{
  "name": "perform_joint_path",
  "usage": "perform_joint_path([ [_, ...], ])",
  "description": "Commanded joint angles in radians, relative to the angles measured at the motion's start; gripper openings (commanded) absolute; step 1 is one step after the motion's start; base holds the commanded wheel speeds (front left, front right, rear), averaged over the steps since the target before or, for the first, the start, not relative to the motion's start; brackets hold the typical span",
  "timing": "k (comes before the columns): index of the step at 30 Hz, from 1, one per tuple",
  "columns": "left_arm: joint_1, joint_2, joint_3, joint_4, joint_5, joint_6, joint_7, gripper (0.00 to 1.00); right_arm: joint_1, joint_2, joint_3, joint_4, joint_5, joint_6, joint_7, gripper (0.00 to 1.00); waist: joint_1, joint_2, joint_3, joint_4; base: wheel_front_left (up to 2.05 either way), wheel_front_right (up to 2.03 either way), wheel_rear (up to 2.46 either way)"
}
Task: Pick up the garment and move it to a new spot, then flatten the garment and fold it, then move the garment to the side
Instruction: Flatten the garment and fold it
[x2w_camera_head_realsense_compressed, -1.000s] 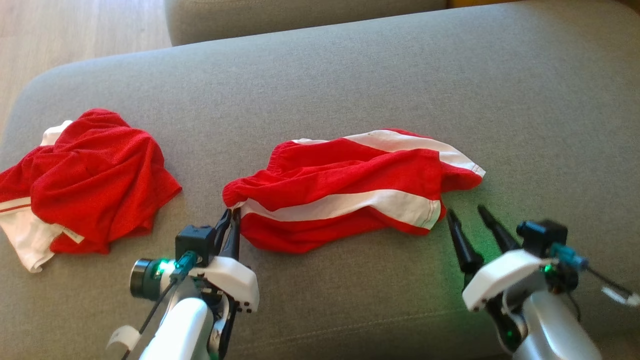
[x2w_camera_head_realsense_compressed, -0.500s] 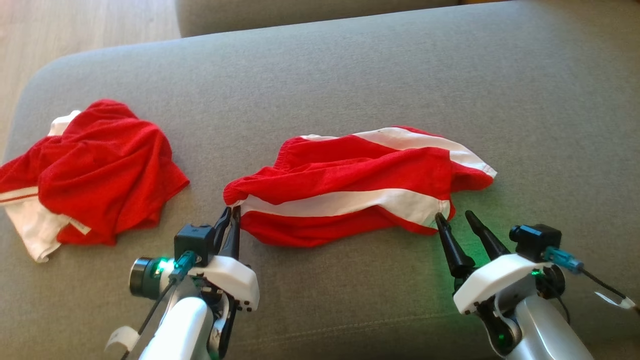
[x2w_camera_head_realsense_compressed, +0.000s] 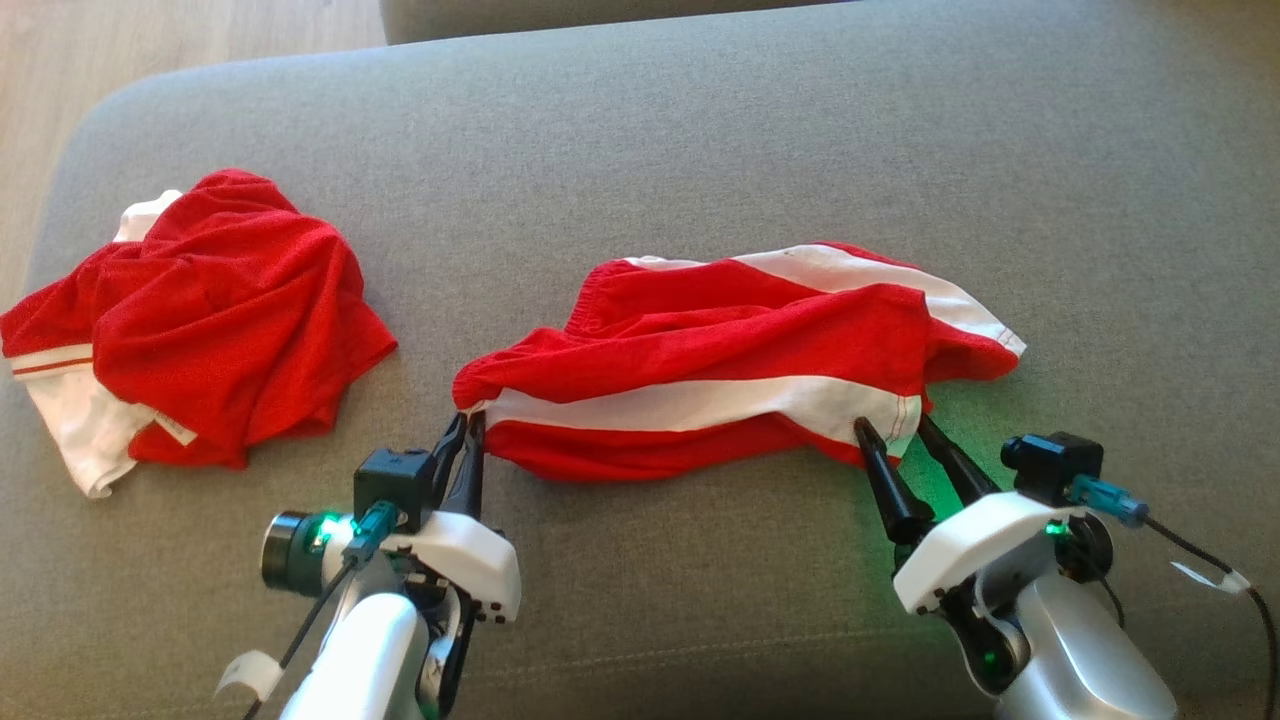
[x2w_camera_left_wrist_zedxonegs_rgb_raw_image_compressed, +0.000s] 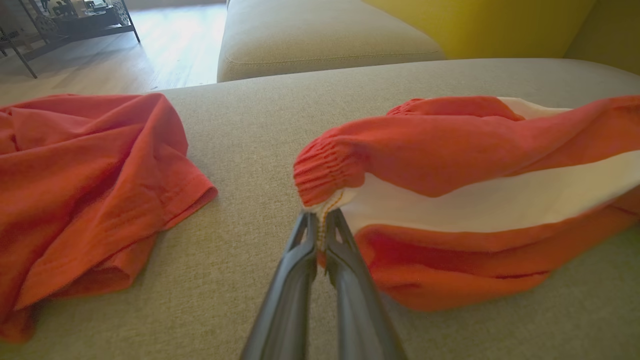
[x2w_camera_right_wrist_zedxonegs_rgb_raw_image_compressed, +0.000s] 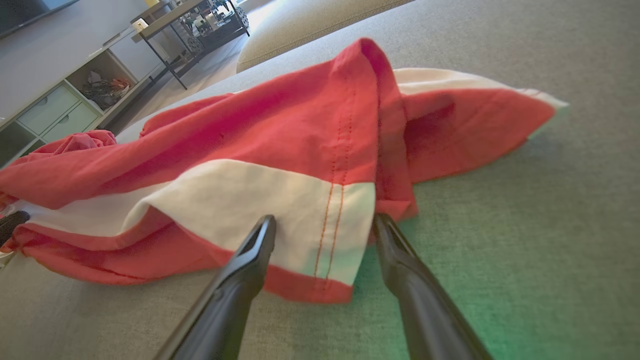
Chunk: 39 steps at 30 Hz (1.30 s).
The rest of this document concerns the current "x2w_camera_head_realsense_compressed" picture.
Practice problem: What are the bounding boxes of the red and white numbered jersey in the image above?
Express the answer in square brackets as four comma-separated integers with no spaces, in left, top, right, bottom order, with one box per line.
[0,168,399,500]

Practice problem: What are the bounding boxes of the grey sofa seat cushion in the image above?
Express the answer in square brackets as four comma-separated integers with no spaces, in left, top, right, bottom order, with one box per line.
[0,0,1280,720]

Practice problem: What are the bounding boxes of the black cable teal plug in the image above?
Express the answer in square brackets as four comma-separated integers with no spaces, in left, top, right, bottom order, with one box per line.
[243,500,402,720]
[1068,474,1280,720]

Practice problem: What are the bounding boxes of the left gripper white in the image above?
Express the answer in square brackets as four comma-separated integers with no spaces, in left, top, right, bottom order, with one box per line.
[262,412,522,624]

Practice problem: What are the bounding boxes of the red shorts with white stripes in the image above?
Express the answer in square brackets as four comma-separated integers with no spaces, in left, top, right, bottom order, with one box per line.
[452,242,1028,484]

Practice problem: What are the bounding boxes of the right cable white tag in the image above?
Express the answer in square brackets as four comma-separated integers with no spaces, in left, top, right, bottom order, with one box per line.
[1170,561,1253,597]

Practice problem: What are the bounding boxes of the right black cable teal plug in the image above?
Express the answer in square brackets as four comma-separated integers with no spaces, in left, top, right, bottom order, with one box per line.
[1068,474,1280,720]

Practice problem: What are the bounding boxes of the grey sofa backrest cushion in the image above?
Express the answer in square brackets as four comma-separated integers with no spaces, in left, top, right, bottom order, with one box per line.
[378,0,863,47]

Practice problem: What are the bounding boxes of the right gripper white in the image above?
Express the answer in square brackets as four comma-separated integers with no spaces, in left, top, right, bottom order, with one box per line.
[853,413,1114,617]

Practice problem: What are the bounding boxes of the cable white tag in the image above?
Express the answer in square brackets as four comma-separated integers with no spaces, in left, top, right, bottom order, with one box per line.
[1170,561,1253,597]
[214,650,287,702]

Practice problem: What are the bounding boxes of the left black cable teal plug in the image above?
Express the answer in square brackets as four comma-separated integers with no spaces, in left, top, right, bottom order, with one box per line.
[243,500,402,720]

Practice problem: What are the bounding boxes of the left cable white tag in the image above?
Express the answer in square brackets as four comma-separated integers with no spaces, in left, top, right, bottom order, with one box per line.
[214,650,287,702]

